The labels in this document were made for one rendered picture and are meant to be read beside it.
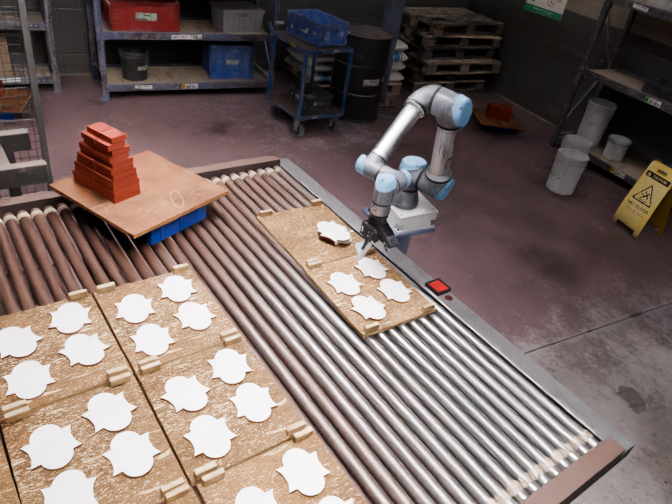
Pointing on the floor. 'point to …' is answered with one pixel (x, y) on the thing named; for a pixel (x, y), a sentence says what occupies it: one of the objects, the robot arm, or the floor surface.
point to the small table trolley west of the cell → (304, 84)
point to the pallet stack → (448, 47)
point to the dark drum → (361, 72)
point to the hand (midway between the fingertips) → (373, 258)
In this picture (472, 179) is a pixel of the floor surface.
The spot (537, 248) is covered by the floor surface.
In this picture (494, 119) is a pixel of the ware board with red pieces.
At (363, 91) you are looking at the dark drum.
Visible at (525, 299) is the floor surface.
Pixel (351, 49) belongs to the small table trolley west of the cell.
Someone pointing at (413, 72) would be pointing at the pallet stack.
